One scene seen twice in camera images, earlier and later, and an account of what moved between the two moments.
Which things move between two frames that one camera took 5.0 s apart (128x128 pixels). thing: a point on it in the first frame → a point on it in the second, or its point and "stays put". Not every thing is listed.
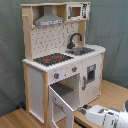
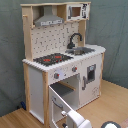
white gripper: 106,117 → 78,119
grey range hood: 48,18 stays put
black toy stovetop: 52,59 stays put
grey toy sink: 79,51 stays put
